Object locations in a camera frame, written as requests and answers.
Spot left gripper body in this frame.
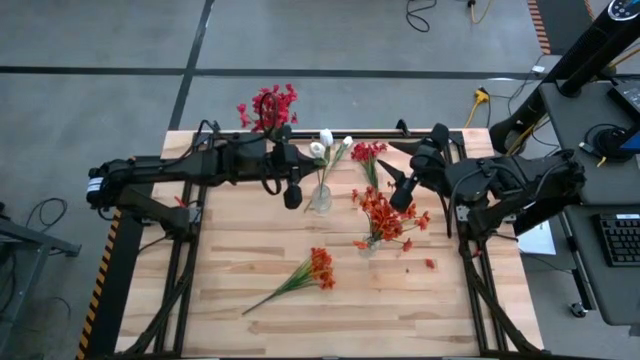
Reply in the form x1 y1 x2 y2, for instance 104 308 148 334
224 134 301 184

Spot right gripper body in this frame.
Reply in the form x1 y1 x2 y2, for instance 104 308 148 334
407 147 451 194

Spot white artificial tulip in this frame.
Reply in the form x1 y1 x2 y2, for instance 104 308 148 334
308 140 327 194
319 128 335 191
303 135 355 214

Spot pink artificial flower bunch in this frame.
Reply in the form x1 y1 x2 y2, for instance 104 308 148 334
262 83 300 132
349 140 389 191
236 89 274 134

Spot diamond cut glass vase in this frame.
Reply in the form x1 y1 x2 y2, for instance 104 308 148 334
356 233 382 259

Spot round ribbed glass vase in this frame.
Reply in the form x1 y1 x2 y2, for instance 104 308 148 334
310 183 333 215

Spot single orange flower sprig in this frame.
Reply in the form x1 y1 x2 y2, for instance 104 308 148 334
387 234 415 254

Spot yellow power plug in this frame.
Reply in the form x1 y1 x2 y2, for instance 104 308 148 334
463 87 492 129

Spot white paper sheet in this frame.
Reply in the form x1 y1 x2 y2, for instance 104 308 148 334
517 219 557 256

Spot black tower fan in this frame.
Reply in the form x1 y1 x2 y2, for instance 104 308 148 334
488 0 640 155

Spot black floor mat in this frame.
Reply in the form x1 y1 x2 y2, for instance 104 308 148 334
537 0 614 56

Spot grey desk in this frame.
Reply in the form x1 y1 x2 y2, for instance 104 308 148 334
539 79 640 326

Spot dark grey electronic box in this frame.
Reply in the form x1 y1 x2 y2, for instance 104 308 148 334
607 79 640 119

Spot black mat with hazard stripes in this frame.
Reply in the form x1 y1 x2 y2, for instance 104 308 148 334
74 155 162 360

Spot black keyboard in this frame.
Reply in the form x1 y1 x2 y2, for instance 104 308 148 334
591 213 640 268

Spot grey metal stand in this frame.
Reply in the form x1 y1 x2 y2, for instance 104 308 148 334
0 199 83 360

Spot black metal table frame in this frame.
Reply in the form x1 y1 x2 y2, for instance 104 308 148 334
115 118 546 359

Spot black floor cable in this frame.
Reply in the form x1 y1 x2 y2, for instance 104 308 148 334
24 197 70 232
404 0 439 34

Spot yellow floor cable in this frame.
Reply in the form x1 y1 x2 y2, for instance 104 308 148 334
466 0 495 26

